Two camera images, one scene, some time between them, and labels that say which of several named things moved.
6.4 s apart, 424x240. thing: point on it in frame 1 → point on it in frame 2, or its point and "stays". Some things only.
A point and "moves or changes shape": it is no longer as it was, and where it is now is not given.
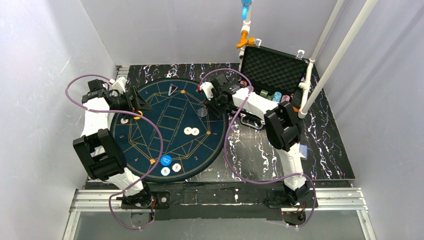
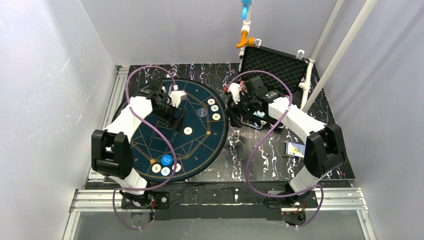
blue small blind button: (166, 160) stays
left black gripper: (129, 100) → (173, 116)
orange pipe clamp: (249, 41) stays
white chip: (195, 131) moves or changes shape
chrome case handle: (262, 122) stays
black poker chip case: (270, 78) stays
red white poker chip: (176, 167) stays
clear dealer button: (202, 112) stays
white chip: (124, 121) moves or changes shape
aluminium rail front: (89, 201) stays
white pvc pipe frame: (307, 103) stays
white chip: (187, 130) moves or changes shape
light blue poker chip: (165, 171) stays
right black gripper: (216, 108) → (236, 110)
